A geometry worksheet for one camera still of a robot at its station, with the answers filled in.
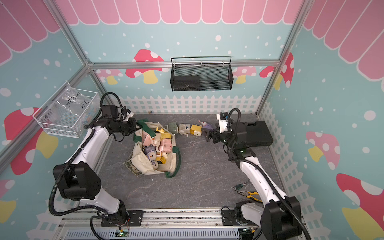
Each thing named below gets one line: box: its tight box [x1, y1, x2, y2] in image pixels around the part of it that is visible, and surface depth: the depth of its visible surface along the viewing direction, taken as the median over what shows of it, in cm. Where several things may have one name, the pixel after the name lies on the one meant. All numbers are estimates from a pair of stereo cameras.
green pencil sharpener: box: [167, 122, 179, 134], surface depth 108 cm
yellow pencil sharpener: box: [190, 124, 203, 136], surface depth 108 cm
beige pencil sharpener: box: [178, 123, 190, 138], surface depth 108 cm
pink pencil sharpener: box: [159, 138, 172, 153], surface depth 91 cm
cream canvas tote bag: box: [124, 119, 182, 178], surface depth 88 cm
